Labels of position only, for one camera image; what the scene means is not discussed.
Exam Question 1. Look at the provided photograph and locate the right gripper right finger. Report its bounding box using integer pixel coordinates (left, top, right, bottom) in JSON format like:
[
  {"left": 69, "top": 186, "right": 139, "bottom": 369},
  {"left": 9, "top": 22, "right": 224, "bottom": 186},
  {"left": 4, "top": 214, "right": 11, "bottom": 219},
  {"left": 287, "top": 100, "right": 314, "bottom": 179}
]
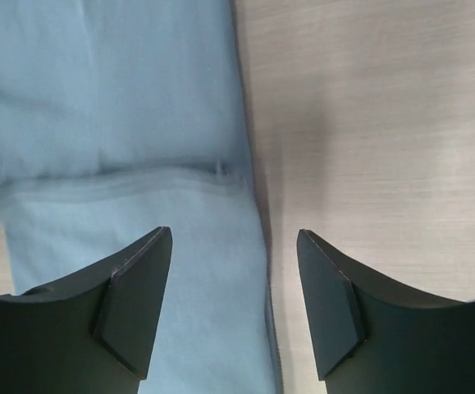
[{"left": 297, "top": 230, "right": 475, "bottom": 393}]

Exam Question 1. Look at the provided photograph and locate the grey blue t shirt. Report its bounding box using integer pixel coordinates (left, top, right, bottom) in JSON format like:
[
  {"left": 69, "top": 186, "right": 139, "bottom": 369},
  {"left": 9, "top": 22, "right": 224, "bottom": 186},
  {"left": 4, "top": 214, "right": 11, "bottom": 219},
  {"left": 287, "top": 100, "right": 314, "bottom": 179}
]
[{"left": 0, "top": 1, "right": 281, "bottom": 393}]

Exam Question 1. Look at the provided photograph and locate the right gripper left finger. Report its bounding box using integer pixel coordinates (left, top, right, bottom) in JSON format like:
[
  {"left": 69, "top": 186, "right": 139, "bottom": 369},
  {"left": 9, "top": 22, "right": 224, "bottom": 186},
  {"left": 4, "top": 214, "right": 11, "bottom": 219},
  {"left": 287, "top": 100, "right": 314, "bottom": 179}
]
[{"left": 0, "top": 227, "right": 172, "bottom": 393}]

